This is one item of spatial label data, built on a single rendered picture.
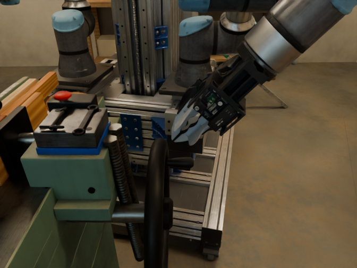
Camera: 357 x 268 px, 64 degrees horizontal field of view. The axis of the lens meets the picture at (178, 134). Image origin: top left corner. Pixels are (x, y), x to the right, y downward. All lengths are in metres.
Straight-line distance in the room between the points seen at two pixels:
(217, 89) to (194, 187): 1.13
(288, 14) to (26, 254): 0.47
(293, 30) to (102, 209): 0.39
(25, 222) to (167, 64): 0.94
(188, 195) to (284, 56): 1.13
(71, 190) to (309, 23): 0.43
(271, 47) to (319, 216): 1.49
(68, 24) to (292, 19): 0.92
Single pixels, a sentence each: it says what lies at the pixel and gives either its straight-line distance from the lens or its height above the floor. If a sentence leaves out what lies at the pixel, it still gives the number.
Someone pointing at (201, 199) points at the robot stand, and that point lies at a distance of 1.45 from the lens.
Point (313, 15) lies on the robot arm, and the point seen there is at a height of 1.17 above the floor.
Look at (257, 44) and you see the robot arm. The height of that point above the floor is 1.13.
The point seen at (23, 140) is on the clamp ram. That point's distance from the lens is 0.57.
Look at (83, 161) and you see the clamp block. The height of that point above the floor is 0.95.
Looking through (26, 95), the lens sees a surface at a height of 0.94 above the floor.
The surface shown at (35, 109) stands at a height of 0.96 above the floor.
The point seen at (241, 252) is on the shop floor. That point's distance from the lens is 1.54.
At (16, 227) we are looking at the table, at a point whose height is 0.90.
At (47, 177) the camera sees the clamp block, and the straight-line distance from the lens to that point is 0.52.
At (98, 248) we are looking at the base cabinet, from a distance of 0.82.
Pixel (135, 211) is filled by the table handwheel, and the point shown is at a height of 0.83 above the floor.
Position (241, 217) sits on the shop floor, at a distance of 1.68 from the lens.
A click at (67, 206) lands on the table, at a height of 0.87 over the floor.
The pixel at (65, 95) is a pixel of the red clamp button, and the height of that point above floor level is 1.02.
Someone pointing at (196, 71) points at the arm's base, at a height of 0.88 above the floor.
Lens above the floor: 1.23
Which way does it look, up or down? 32 degrees down
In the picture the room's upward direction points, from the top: straight up
